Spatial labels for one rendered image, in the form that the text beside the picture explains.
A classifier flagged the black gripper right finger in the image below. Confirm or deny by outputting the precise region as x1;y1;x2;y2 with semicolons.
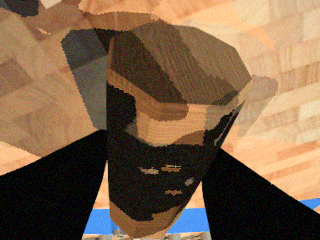
201;148;320;240

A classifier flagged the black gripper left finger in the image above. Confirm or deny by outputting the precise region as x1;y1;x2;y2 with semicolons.
0;129;108;240

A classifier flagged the blue flat strip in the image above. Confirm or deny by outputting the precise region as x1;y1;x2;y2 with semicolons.
84;199;320;235

